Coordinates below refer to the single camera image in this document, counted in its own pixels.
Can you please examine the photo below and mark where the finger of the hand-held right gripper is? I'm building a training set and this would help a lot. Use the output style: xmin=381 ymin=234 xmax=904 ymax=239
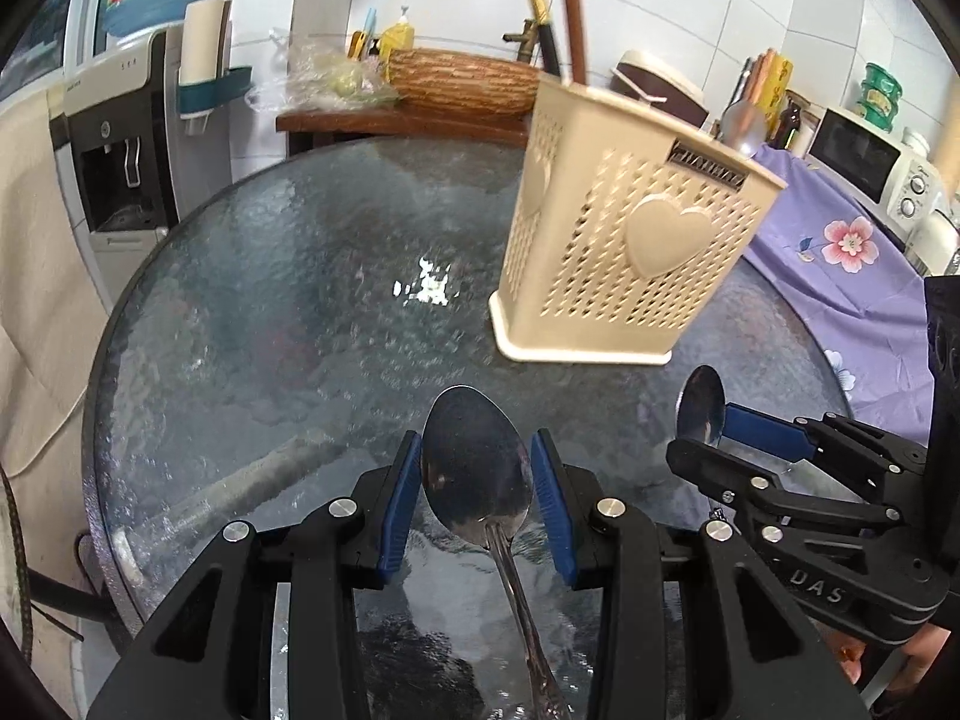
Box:
xmin=666 ymin=439 xmax=901 ymax=541
xmin=721 ymin=403 xmax=931 ymax=500

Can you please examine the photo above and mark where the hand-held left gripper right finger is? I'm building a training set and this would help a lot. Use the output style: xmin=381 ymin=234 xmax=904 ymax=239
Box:
xmin=529 ymin=429 xmax=871 ymax=720

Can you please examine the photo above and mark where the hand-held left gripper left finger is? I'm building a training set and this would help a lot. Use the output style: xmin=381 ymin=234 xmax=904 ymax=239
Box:
xmin=88 ymin=431 xmax=425 ymax=720

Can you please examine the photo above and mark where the large steel spoon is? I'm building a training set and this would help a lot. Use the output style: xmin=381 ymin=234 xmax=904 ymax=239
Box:
xmin=420 ymin=385 xmax=575 ymax=720

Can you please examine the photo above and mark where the cream plastic utensil holder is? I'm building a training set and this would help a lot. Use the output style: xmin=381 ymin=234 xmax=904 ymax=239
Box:
xmin=489 ymin=75 xmax=788 ymax=367

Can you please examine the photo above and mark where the wooden chopstick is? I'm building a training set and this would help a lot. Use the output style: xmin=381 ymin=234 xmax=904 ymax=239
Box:
xmin=556 ymin=0 xmax=588 ymax=85

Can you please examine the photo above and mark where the black and gold chopstick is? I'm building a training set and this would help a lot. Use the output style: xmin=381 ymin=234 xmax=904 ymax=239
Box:
xmin=520 ymin=0 xmax=562 ymax=80

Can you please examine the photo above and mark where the person's right hand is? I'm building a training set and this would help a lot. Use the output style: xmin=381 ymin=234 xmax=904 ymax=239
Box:
xmin=896 ymin=624 xmax=957 ymax=695

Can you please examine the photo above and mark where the purple floral cloth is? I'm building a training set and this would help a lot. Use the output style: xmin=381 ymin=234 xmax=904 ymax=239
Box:
xmin=739 ymin=146 xmax=938 ymax=436

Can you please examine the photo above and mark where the white microwave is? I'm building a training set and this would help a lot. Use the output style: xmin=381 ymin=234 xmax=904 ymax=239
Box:
xmin=806 ymin=106 xmax=944 ymax=222

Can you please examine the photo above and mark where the brown bottle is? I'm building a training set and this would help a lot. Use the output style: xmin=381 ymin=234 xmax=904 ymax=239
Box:
xmin=772 ymin=101 xmax=803 ymax=151

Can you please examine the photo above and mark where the yellow packet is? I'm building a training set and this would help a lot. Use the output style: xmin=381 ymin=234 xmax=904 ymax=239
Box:
xmin=761 ymin=52 xmax=794 ymax=140

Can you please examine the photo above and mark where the green jars stack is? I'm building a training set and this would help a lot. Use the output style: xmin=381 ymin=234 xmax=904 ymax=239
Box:
xmin=859 ymin=62 xmax=893 ymax=132

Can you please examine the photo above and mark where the white and brown rice cooker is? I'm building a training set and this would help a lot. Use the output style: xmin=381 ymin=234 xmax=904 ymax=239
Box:
xmin=611 ymin=50 xmax=710 ymax=128

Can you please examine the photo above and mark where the wooden side table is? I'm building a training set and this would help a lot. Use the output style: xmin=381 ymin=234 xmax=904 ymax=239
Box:
xmin=276 ymin=106 xmax=533 ymax=158

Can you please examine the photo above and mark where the wicker basket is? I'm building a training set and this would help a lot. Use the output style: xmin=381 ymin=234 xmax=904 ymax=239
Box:
xmin=386 ymin=47 xmax=542 ymax=119

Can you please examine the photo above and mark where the clear plastic bag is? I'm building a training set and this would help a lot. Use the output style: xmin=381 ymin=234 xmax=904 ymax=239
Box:
xmin=247 ymin=30 xmax=398 ymax=113

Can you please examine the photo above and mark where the white water dispenser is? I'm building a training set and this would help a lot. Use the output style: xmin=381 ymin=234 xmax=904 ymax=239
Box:
xmin=49 ymin=26 xmax=188 ymax=256

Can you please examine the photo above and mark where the yellow soap bottle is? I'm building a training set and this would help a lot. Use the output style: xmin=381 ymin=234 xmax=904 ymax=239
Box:
xmin=379 ymin=6 xmax=416 ymax=61

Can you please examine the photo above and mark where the blue and yellow brush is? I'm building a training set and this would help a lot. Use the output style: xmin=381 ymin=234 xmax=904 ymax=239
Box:
xmin=346 ymin=9 xmax=380 ymax=61

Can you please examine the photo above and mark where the black cable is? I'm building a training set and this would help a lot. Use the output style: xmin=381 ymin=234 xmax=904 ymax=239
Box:
xmin=26 ymin=532 xmax=106 ymax=623

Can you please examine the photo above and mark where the teal wall holder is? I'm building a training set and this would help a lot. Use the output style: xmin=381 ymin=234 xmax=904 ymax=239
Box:
xmin=176 ymin=64 xmax=252 ymax=136

